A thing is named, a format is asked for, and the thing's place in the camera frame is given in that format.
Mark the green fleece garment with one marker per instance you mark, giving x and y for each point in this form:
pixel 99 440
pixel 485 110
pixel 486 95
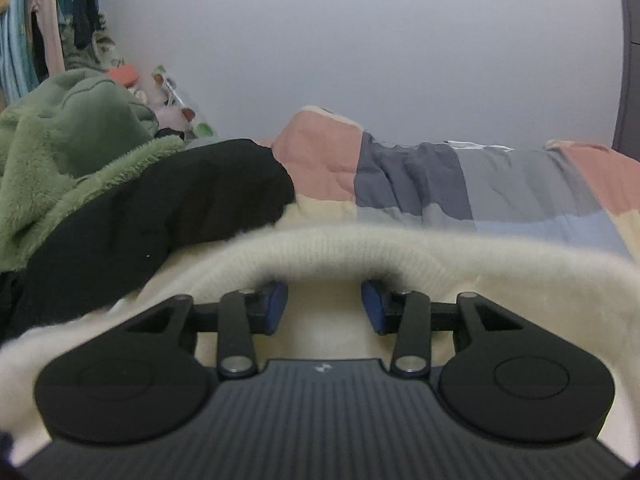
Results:
pixel 70 150

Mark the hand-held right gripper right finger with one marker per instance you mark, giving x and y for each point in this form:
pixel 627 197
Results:
pixel 375 307

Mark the grey wardrobe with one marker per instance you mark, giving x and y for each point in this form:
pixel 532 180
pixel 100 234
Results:
pixel 629 60

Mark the black garment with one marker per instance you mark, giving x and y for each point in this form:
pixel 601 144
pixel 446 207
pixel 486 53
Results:
pixel 165 210

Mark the white fluffy sweater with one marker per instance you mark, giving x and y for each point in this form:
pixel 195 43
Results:
pixel 320 250

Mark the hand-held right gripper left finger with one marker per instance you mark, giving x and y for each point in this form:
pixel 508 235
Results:
pixel 272 308

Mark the colour-block quilt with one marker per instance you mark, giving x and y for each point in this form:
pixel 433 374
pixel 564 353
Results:
pixel 450 190

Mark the row of hanging clothes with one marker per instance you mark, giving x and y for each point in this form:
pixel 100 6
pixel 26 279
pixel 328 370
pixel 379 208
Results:
pixel 45 15

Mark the orange soft item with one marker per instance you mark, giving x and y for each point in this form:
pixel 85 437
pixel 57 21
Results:
pixel 122 74

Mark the printed plastic bag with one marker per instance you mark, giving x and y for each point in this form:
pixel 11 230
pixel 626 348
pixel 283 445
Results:
pixel 182 110

